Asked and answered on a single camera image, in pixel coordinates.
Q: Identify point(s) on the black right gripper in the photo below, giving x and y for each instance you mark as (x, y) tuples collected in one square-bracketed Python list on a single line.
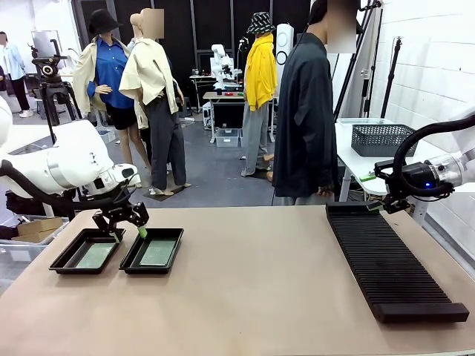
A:
[(413, 178)]

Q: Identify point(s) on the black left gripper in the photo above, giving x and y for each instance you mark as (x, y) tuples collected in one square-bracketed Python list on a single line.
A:
[(120, 213)]

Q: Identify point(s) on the green perforated circuit board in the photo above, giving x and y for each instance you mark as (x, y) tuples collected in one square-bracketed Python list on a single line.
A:
[(157, 254), (94, 256)]

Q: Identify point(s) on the person's right forearm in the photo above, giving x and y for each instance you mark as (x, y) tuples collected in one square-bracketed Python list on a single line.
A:
[(324, 170)]

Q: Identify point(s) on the small white robot arm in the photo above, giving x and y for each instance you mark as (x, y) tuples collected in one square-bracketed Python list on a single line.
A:
[(220, 63)]

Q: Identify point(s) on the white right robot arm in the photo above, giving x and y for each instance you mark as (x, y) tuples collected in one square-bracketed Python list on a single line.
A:
[(451, 167)]

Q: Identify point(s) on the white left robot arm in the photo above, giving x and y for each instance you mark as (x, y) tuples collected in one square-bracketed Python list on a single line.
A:
[(70, 163)]

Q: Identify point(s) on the black ESD tray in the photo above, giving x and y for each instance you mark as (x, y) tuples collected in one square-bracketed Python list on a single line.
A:
[(79, 237), (163, 233)]

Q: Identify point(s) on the person's right hand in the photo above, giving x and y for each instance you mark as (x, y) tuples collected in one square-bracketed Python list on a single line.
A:
[(325, 191)]

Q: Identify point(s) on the small green block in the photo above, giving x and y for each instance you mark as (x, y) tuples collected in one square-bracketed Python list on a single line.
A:
[(366, 177)]

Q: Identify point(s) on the white table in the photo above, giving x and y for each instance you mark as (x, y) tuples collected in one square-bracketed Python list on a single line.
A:
[(356, 167)]

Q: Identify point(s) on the black slotted board rack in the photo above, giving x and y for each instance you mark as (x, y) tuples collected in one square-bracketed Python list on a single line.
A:
[(386, 259)]

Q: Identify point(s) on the grey mesh basket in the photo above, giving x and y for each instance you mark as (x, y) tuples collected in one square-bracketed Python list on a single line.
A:
[(382, 141)]

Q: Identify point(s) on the cardboard box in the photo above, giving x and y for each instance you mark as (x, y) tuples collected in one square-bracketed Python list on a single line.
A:
[(39, 226)]

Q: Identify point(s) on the mannequin in beige jacket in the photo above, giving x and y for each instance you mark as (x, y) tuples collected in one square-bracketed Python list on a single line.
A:
[(163, 122)]

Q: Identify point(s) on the person in dark jacket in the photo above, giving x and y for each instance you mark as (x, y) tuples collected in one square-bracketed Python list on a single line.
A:
[(304, 111)]

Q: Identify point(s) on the black light stand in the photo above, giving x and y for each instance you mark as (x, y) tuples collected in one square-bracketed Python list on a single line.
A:
[(391, 74)]

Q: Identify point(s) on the clear storage box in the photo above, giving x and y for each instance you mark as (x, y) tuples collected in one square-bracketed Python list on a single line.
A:
[(227, 138)]

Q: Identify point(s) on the mannequin in blue shirt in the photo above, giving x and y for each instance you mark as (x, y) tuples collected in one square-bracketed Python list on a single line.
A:
[(109, 74)]

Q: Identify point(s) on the grey desk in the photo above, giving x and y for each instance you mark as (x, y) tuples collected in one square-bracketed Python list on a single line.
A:
[(226, 97)]

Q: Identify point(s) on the mannequin in yellow hoodie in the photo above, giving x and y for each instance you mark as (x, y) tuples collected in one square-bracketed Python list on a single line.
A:
[(259, 81)]

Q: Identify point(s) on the bystander in light blue shirt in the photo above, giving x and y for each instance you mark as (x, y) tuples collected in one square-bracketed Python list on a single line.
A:
[(15, 70)]

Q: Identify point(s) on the white standing air conditioner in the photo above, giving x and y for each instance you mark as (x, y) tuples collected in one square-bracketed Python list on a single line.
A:
[(285, 44)]

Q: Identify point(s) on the black brimmed hat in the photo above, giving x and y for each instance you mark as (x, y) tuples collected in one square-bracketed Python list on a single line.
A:
[(102, 22)]

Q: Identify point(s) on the patterned bucket hat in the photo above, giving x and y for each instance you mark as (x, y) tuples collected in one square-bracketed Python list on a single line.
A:
[(261, 23)]

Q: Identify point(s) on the mannequin base plate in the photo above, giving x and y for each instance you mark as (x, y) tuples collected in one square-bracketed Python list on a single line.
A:
[(163, 193)]

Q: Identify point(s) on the black video camera tripod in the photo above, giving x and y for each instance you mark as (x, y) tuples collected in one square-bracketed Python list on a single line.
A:
[(50, 81)]

